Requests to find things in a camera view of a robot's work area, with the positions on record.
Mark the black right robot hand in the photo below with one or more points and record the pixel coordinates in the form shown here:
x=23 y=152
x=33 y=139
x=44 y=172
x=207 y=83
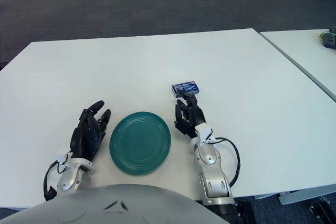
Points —
x=193 y=116

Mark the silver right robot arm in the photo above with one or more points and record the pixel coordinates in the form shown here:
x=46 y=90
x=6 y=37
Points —
x=212 y=176

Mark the teal green round plate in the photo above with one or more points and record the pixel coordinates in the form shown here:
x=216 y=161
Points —
x=140 y=144

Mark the grey yellow device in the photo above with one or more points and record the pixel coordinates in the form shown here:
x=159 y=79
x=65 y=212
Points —
x=329 y=39

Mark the grey robot torso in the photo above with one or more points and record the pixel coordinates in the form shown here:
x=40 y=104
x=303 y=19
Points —
x=105 y=208

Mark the blue gum pack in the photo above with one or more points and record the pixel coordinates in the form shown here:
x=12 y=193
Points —
x=185 y=87

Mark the grey table frame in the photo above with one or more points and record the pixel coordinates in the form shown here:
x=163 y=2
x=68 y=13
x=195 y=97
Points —
x=302 y=197

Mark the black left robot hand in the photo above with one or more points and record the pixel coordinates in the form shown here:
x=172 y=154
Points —
x=84 y=140

